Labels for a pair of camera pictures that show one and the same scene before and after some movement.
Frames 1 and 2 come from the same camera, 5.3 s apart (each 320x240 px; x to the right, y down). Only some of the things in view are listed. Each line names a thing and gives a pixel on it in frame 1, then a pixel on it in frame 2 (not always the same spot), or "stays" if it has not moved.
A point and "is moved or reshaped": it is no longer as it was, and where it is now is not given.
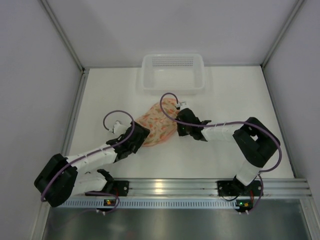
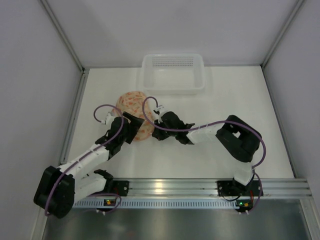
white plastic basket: x=182 y=74 stays
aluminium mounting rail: x=209 y=187 stays
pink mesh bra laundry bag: x=162 y=129 is moved or reshaped
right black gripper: x=182 y=119 to x=160 y=131
